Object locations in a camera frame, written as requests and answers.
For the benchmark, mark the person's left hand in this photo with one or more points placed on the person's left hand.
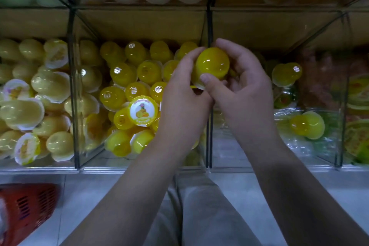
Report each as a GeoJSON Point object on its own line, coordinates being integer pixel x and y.
{"type": "Point", "coordinates": [181, 113]}

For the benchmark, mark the person's right hand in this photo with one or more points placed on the person's right hand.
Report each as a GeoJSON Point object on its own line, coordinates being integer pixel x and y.
{"type": "Point", "coordinates": [248, 101]}

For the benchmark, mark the single yellow jelly cup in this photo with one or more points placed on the single yellow jelly cup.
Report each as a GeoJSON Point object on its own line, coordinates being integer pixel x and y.
{"type": "Point", "coordinates": [212, 61]}

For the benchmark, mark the pile of pastel jelly cups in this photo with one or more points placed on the pile of pastel jelly cups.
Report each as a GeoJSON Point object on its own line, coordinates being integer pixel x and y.
{"type": "Point", "coordinates": [308, 125]}

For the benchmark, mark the pile of yellow jelly cups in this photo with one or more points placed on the pile of yellow jelly cups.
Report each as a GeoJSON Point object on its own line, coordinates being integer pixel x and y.
{"type": "Point", "coordinates": [124, 73]}

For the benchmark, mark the pile of pale yellow jelly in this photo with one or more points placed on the pile of pale yellow jelly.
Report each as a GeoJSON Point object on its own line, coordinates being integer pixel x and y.
{"type": "Point", "coordinates": [52, 84]}

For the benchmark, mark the person's left forearm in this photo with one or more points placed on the person's left forearm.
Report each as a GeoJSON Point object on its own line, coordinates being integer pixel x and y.
{"type": "Point", "coordinates": [127, 202]}

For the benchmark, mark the person's right forearm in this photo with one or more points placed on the person's right forearm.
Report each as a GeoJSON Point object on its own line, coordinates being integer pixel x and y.
{"type": "Point", "coordinates": [311, 197]}

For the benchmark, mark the light grey shorts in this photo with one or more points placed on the light grey shorts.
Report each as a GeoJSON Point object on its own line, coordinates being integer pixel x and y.
{"type": "Point", "coordinates": [213, 220]}

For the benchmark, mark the dark red object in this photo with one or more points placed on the dark red object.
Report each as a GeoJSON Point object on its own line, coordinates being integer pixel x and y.
{"type": "Point", "coordinates": [29, 208]}

